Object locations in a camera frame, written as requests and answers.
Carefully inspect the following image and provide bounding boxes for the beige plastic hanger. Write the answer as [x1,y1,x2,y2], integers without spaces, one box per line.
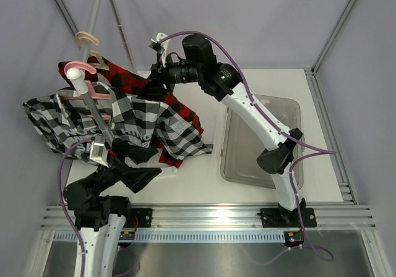
[75,31,110,70]

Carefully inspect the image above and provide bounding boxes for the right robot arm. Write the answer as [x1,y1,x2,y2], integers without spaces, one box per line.
[147,33,306,226]

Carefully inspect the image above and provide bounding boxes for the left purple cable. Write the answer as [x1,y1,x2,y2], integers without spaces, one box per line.
[58,136,137,277]

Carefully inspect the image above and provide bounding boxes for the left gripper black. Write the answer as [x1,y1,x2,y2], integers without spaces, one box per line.
[88,138,161,194]

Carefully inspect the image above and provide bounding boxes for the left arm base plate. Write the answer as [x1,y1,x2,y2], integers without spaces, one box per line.
[117,207,155,249]

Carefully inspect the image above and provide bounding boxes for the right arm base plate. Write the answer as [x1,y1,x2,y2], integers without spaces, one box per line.
[257,207,317,228]

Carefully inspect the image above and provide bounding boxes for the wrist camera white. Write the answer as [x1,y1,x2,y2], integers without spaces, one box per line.
[148,32,169,67]
[89,135,109,168]

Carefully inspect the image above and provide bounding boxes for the pink plastic hanger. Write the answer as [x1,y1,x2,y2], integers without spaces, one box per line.
[60,61,111,122]

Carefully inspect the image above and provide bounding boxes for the purple cable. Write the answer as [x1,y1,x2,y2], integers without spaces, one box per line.
[58,136,137,277]
[156,30,337,265]

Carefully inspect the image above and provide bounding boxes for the aluminium front rail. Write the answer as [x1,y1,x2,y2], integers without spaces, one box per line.
[39,205,377,231]

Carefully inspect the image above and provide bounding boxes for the red black plaid shirt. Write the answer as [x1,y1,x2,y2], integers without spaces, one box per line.
[58,56,205,169]

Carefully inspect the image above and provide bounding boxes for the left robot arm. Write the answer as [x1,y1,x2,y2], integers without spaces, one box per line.
[58,136,161,276]

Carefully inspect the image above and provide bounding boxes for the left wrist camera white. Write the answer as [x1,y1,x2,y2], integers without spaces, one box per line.
[89,135,109,168]

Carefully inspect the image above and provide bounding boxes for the slotted cable duct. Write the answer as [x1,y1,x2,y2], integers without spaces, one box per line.
[53,230,286,241]

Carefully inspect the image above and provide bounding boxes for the clear plastic bin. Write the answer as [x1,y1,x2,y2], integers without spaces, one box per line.
[219,93,306,190]

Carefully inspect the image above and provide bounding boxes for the grey black plaid shirt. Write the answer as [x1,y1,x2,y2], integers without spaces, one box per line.
[22,82,212,168]

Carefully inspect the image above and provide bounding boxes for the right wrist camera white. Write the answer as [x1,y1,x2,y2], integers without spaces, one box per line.
[148,32,169,67]

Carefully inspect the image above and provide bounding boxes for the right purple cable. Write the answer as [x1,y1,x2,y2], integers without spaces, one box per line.
[156,30,337,265]

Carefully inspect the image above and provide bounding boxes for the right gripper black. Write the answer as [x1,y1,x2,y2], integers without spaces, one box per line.
[140,53,202,100]

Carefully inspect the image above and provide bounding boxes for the grey clothes rack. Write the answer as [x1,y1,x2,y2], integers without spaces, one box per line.
[66,0,179,179]

